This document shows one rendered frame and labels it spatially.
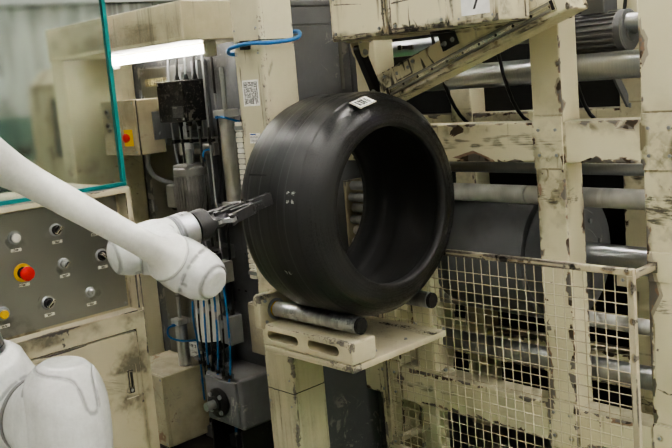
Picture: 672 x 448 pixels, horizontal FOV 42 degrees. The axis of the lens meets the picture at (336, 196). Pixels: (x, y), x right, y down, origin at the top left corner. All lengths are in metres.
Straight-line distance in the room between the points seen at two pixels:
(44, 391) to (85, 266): 0.94
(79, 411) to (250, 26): 1.23
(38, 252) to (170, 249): 0.86
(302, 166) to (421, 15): 0.56
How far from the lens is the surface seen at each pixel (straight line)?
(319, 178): 2.10
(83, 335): 2.61
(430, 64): 2.56
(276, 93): 2.50
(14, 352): 1.90
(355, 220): 2.84
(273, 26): 2.51
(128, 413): 2.74
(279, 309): 2.45
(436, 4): 2.36
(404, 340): 2.43
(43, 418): 1.75
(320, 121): 2.17
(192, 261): 1.78
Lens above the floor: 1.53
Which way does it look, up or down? 8 degrees down
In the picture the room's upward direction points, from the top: 5 degrees counter-clockwise
